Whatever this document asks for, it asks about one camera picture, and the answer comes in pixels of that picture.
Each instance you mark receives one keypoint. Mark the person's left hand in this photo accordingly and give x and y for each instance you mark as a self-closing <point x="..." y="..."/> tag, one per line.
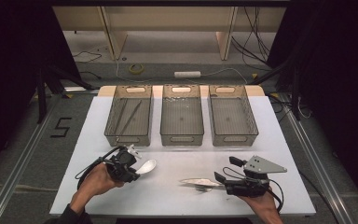
<point x="99" y="182"/>

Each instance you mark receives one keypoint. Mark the person's right hand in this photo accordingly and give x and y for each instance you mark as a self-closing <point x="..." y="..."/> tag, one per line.
<point x="261" y="202"/>

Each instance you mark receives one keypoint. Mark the aluminium floor rail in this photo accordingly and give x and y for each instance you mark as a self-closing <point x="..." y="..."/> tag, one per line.
<point x="317" y="168"/>
<point x="12" y="183"/>

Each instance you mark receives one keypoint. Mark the pearly white spoon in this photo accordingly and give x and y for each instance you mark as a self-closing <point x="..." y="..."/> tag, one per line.
<point x="147" y="166"/>

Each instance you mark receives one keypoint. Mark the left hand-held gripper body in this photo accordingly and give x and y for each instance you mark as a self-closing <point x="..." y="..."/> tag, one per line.
<point x="119" y="163"/>

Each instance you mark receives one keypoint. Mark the black curtain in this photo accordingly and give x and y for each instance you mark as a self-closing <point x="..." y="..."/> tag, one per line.
<point x="338" y="77"/>
<point x="9" y="62"/>

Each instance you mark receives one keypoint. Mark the silver table knife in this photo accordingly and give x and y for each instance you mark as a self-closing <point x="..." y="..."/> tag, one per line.
<point x="199" y="182"/>

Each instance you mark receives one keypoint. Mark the white power strip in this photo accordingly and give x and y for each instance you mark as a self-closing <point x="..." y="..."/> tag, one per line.
<point x="187" y="74"/>

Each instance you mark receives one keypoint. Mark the yellow tape roll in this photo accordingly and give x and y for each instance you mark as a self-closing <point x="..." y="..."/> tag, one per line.
<point x="130" y="69"/>

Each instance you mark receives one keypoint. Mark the light wooden shelf unit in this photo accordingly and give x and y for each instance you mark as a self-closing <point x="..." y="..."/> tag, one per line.
<point x="167" y="18"/>

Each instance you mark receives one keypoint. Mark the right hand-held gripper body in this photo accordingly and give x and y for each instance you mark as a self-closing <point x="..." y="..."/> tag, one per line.
<point x="248" y="186"/>

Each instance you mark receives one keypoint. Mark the clear grey plastic bin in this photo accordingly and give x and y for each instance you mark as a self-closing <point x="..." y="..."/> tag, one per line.
<point x="231" y="116"/>
<point x="181" y="116"/>
<point x="130" y="116"/>

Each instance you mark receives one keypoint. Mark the black metal stand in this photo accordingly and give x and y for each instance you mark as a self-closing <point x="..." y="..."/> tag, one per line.
<point x="41" y="93"/>
<point x="296" y="93"/>

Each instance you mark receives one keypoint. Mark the silver fork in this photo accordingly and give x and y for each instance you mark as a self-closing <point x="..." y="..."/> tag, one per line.
<point x="203" y="188"/>

